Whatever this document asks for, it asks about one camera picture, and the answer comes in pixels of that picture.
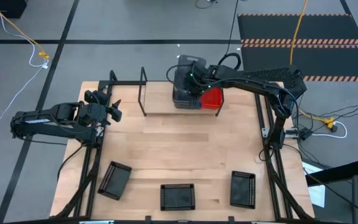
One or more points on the black power adapter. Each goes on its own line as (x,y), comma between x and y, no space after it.
(305,133)

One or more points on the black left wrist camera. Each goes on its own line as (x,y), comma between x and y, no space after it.
(96,97)

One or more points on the yellow power plug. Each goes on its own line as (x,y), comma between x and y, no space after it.
(328,120)

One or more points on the white paper sheet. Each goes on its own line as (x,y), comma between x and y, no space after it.
(317,193)

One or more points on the black aluminium rig frame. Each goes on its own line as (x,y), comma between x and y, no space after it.
(88,199)

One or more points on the black mat with hazard stripes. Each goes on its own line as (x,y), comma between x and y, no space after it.
(322,60)
(291,28)

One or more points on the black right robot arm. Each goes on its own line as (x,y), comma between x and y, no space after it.
(253,84)

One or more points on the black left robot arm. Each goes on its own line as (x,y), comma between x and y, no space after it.
(42,123)

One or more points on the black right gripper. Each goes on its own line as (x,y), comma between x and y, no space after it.
(201,79)

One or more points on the black slotted plastic basket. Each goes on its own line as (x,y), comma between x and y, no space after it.
(177,197)
(242,189)
(115,180)

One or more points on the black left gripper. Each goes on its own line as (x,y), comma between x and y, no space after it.
(92,113)

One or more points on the black board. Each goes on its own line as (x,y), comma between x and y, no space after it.
(337,172)

